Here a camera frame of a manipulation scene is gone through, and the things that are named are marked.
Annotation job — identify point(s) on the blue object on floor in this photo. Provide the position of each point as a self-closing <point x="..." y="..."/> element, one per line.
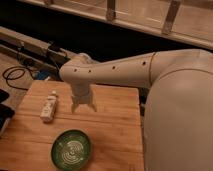
<point x="41" y="75"/>

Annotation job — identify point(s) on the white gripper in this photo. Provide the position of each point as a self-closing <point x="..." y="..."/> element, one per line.
<point x="82" y="94"/>

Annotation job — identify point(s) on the black power adapter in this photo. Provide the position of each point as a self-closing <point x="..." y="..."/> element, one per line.
<point x="53" y="47"/>

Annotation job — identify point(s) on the metal window rail frame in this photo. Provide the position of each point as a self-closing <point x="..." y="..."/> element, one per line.
<point x="187" y="21"/>

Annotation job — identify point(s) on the black device at left edge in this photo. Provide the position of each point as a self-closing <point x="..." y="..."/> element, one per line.
<point x="6" y="113"/>

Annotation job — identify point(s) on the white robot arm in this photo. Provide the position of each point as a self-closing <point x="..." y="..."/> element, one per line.
<point x="178" y="121"/>

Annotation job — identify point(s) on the small white bottle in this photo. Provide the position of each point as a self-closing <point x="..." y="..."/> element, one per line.
<point x="49" y="107"/>

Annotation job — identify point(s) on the green ceramic bowl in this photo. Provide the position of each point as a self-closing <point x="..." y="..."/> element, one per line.
<point x="71" y="150"/>

